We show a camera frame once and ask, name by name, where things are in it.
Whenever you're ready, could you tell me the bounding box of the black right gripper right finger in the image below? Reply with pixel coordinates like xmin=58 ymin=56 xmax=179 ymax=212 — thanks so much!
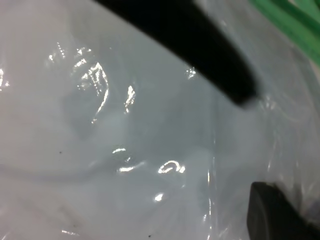
xmin=245 ymin=181 xmax=320 ymax=240

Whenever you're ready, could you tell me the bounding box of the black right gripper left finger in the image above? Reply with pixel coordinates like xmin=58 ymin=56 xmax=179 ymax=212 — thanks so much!
xmin=92 ymin=0 xmax=260 ymax=108

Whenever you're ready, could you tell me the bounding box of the clear plastic zip bag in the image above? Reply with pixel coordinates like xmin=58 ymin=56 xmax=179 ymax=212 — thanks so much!
xmin=0 ymin=0 xmax=320 ymax=240

